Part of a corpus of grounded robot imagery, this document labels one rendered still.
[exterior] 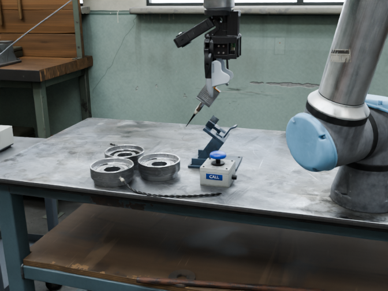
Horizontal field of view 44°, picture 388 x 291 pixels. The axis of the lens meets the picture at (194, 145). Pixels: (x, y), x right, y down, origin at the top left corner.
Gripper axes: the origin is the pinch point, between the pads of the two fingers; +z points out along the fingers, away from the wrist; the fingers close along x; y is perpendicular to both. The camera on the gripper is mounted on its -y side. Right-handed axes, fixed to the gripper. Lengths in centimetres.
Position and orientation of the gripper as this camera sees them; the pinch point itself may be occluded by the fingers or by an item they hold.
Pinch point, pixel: (210, 90)
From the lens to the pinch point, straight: 124.8
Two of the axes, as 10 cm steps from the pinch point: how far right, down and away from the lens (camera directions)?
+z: 0.1, 9.5, 3.1
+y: 9.7, 0.6, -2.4
